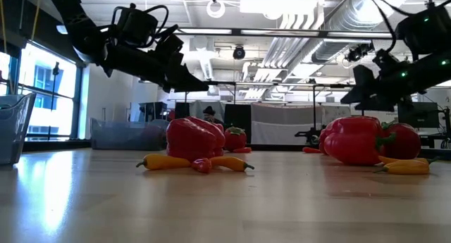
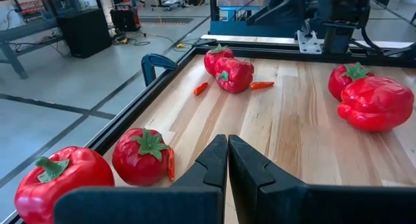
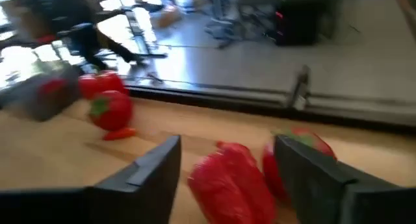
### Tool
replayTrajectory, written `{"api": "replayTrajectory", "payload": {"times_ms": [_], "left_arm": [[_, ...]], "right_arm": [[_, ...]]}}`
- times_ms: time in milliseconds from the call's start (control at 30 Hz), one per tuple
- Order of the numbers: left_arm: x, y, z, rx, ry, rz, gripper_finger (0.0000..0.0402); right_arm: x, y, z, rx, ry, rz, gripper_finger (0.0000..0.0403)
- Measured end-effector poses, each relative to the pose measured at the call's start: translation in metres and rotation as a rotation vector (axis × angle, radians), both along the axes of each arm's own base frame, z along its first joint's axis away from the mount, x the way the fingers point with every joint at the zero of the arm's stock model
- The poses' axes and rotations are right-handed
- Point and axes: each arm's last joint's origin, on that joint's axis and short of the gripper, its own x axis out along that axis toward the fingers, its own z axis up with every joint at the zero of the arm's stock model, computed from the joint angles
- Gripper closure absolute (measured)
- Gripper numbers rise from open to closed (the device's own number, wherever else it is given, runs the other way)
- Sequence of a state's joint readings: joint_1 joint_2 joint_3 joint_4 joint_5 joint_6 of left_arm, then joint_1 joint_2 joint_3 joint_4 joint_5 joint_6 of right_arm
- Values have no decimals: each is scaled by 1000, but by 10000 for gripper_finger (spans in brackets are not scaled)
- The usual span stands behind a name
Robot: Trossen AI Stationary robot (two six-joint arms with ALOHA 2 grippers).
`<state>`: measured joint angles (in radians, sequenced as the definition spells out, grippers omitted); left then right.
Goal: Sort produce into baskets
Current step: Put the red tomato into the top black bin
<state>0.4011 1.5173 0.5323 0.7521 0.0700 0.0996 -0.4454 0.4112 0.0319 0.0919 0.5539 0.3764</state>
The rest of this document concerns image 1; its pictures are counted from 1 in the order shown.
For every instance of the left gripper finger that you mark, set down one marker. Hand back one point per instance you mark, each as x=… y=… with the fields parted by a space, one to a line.
x=186 y=84

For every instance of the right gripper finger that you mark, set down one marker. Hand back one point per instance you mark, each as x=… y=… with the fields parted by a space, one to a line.
x=364 y=95

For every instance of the dark red bell pepper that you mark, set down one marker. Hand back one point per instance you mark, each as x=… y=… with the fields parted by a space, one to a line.
x=405 y=142

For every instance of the orange chili pepper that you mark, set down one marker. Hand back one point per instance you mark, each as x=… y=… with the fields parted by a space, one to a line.
x=405 y=168
x=385 y=159
x=229 y=163
x=162 y=162

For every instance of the red chili pepper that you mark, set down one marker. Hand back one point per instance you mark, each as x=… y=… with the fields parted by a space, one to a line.
x=243 y=150
x=202 y=165
x=310 y=150

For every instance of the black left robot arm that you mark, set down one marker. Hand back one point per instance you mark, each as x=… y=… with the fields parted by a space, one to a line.
x=81 y=28

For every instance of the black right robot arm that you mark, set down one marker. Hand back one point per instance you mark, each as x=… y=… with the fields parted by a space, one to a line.
x=430 y=35

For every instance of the black computer monitor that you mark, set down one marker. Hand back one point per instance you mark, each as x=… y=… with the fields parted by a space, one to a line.
x=417 y=114

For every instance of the white patterned board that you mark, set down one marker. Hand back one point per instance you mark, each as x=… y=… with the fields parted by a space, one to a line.
x=334 y=112

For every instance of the person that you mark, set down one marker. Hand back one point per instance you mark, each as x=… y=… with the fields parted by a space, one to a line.
x=209 y=111

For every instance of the black ceiling spotlight cluster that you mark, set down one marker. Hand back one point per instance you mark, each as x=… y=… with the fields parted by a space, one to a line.
x=359 y=52

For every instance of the black upright panel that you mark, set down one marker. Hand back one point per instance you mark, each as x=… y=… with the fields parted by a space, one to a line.
x=238 y=116

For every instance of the far work table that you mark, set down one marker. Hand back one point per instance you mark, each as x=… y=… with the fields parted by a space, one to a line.
x=437 y=141

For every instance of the black background machine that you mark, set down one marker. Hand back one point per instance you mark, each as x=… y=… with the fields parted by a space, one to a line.
x=310 y=134

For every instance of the smoky grey plastic bin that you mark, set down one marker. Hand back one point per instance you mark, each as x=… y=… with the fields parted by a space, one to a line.
x=14 y=130
x=123 y=135

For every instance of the black overhead rig beam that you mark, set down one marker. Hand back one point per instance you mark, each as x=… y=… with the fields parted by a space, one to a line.
x=317 y=32

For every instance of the black tripod stand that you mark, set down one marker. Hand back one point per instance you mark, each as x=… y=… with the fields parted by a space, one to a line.
x=55 y=69

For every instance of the white cloth screen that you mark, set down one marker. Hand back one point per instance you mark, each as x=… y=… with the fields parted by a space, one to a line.
x=282 y=125

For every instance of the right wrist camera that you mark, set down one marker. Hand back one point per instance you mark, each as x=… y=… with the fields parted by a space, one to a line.
x=385 y=60

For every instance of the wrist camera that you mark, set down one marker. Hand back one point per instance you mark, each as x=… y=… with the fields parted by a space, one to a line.
x=385 y=60
x=171 y=47

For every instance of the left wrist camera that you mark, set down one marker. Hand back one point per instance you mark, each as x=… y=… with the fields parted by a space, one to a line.
x=171 y=47

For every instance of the black background rig frame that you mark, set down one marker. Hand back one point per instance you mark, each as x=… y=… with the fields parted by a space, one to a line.
x=314 y=105

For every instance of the silver ventilation duct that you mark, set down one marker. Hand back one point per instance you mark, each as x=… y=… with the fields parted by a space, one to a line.
x=345 y=24

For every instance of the black aluminium table frame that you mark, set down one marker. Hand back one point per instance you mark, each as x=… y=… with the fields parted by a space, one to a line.
x=282 y=147

